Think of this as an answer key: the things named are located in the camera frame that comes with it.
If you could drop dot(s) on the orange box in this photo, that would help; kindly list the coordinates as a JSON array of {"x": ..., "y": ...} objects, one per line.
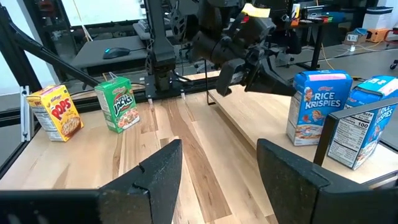
[{"x": 377, "y": 35}]

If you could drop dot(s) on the grey mouse desk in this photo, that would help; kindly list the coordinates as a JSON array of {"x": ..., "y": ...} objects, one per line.
[{"x": 93, "y": 56}]

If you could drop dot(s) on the white container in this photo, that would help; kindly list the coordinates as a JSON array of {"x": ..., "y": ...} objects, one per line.
[{"x": 377, "y": 18}]

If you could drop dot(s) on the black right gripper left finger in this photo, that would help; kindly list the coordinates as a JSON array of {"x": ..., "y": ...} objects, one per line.
[{"x": 149, "y": 186}]

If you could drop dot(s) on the black-framed wooden shelf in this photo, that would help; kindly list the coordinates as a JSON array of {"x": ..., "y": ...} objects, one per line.
[{"x": 273, "y": 118}]

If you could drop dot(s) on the cardboard box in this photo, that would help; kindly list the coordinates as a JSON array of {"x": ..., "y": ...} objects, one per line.
[{"x": 354, "y": 38}]

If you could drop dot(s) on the yellow sticky note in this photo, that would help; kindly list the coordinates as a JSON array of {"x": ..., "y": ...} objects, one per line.
[{"x": 256, "y": 11}]

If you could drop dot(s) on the black background table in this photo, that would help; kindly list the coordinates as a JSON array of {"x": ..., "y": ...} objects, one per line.
[{"x": 317, "y": 46}]

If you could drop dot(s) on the black computer mouse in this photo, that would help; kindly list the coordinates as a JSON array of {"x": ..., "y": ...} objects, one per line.
[{"x": 115, "y": 53}]

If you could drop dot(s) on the blue Rice Krispies box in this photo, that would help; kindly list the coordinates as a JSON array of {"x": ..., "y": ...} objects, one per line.
[
  {"x": 320, "y": 105},
  {"x": 357, "y": 137}
]

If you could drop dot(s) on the yellow Corn Pops box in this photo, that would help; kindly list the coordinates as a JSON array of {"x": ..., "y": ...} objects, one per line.
[{"x": 59, "y": 112}]

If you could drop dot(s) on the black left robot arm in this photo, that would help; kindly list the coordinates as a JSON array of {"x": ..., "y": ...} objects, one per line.
[{"x": 161, "y": 46}]

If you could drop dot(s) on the silver metal bracket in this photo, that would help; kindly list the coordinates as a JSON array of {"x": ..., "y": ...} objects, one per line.
[{"x": 23, "y": 109}]

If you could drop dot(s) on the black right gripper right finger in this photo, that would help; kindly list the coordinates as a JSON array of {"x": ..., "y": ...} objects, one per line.
[{"x": 292, "y": 186}]

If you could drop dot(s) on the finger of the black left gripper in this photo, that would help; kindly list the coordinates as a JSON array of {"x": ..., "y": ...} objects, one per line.
[{"x": 267, "y": 82}]

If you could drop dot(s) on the green Apple Jacks box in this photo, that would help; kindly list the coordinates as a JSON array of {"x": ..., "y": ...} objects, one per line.
[{"x": 119, "y": 105}]

